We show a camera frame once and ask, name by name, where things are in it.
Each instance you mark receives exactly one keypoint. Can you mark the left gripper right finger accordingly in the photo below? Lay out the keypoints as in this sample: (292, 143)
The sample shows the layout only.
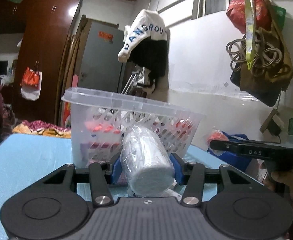
(232, 203)

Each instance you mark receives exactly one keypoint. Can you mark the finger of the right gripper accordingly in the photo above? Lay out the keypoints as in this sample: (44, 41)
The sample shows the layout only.
(234, 146)

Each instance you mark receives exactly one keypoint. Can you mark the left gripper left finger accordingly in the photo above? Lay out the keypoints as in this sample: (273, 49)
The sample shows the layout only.
(59, 204)

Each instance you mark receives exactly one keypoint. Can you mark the red ball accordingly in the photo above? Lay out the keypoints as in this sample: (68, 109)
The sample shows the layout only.
(216, 135)

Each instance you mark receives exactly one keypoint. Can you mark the clear white roll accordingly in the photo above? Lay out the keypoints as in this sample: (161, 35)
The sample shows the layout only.
(147, 167)

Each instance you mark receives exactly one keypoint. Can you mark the purple plastic packet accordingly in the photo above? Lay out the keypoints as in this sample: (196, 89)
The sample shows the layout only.
(93, 151)

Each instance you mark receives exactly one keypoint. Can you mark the brown hanging bag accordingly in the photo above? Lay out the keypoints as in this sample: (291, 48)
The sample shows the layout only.
(271, 70)

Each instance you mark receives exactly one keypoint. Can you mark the red and white packet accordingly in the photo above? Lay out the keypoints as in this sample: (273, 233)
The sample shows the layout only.
(93, 127)

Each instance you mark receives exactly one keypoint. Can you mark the translucent white plastic basket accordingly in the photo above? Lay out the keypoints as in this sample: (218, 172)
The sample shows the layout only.
(175, 126)

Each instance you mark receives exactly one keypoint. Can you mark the orange white hanging bag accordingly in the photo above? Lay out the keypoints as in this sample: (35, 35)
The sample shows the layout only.
(31, 83)

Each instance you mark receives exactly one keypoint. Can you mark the black hanging garment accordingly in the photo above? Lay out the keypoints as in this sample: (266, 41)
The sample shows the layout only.
(152, 55)

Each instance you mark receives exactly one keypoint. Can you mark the grey metal door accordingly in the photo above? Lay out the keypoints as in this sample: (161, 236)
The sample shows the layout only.
(100, 68)

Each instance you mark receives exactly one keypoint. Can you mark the white hanging shirt blue letters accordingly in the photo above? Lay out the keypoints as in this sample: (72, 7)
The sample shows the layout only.
(147, 24)

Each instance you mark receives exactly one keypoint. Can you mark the dark red wooden wardrobe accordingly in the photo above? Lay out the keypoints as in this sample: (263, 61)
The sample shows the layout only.
(47, 27)

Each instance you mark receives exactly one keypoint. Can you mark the wall power adapter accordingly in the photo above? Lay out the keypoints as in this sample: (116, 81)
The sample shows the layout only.
(273, 124)

